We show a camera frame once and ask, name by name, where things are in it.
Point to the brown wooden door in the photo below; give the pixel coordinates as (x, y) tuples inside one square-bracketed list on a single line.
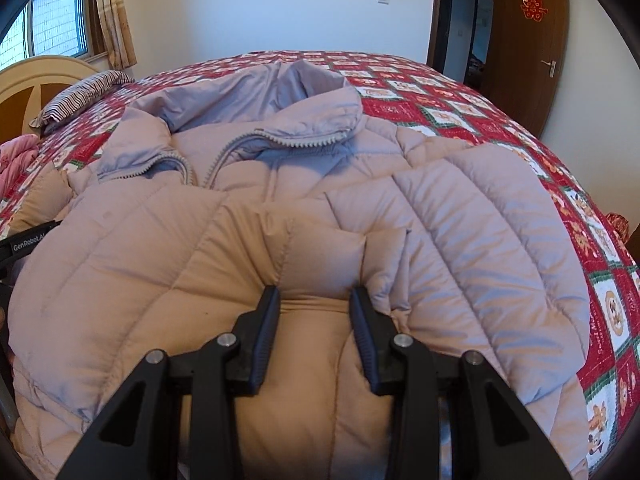
[(520, 70)]

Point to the red printed patchwork blanket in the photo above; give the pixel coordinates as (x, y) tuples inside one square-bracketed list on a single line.
[(425, 90)]

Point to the red cloth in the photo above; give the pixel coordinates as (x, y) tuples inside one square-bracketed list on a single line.
[(619, 227)]

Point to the beige puffer jacket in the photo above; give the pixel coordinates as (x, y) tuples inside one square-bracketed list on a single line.
[(300, 185)]

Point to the pink quilt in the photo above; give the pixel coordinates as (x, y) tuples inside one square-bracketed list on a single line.
[(15, 160)]

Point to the window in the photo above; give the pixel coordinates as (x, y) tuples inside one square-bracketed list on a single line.
[(55, 25)]

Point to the beige patterned curtain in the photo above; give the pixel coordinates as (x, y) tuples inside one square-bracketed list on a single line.
[(117, 30)]

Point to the red paper door decoration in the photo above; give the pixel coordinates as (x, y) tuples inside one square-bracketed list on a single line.
[(531, 6)]

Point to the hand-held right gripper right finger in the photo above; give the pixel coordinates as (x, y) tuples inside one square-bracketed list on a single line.
[(361, 332)]

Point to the brown door frame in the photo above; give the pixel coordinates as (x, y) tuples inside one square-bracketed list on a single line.
[(434, 10)]

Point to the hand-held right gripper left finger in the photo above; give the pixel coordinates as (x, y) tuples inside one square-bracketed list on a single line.
[(267, 332)]

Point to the cream wooden headboard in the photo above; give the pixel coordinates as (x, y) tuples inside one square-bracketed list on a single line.
[(30, 80)]

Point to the striped pillow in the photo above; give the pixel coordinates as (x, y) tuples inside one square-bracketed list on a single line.
[(80, 97)]

